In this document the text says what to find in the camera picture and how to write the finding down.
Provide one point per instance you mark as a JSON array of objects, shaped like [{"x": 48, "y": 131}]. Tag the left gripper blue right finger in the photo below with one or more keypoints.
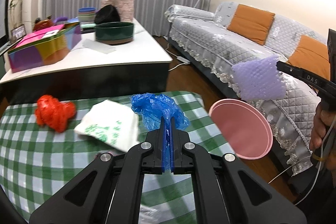
[{"x": 172, "y": 157}]

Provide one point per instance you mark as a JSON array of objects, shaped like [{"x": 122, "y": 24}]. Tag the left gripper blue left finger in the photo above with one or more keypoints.
[{"x": 165, "y": 145}]

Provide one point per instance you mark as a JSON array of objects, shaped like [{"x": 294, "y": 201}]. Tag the blue plastic bag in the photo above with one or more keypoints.
[{"x": 153, "y": 107}]

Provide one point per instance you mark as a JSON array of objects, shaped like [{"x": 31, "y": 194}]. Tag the purple foam fruit net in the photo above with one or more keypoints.
[{"x": 259, "y": 79}]

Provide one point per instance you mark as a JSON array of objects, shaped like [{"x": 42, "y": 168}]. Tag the person right hand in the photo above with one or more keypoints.
[{"x": 322, "y": 119}]

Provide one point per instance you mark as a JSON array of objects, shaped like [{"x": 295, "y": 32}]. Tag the orange cushion far right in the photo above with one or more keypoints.
[{"x": 311, "y": 55}]

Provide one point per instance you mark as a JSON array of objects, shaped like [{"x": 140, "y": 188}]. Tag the white green printed bag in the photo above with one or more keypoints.
[{"x": 112, "y": 123}]

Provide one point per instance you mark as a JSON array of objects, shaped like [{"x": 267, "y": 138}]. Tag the white coffee table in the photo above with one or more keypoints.
[{"x": 140, "y": 66}]

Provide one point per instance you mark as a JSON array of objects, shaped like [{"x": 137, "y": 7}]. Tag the orange cushion near armrest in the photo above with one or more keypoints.
[{"x": 251, "y": 23}]

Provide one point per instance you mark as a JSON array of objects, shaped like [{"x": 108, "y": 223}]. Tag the clear plastic sheet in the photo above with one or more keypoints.
[{"x": 98, "y": 46}]

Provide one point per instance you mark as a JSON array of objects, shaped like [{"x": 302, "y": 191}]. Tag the grey quilted sofa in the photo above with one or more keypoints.
[{"x": 205, "y": 37}]

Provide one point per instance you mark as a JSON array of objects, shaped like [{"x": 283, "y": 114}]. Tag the dark green round bowl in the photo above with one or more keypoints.
[{"x": 114, "y": 33}]

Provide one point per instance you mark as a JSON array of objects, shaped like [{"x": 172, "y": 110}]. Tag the crumpled orange-red plastic bag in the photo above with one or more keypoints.
[{"x": 53, "y": 113}]

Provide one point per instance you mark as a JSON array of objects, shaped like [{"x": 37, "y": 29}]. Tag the black round lid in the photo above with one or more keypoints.
[{"x": 107, "y": 14}]

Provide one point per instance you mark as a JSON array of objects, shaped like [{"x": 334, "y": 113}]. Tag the pink quilted basket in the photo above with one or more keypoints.
[{"x": 125, "y": 8}]

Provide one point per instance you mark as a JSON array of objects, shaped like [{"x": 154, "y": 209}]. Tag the mint green rolled mat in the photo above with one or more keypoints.
[{"x": 86, "y": 26}]

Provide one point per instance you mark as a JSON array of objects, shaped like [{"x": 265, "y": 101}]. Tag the stacked colourful bowls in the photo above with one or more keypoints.
[{"x": 86, "y": 14}]

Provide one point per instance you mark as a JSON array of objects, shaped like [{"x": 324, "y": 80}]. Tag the colourful rainbow box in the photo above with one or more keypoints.
[{"x": 44, "y": 47}]

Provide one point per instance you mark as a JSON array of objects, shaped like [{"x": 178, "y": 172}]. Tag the red teapot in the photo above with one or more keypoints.
[{"x": 42, "y": 24}]

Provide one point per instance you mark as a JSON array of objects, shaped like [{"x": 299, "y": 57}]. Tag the television with grey cover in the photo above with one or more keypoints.
[{"x": 4, "y": 32}]

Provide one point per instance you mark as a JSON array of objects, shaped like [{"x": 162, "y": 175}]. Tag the purple handled cup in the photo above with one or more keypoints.
[{"x": 60, "y": 19}]

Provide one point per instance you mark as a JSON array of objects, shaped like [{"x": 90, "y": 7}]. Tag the small photo frame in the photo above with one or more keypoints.
[{"x": 18, "y": 33}]

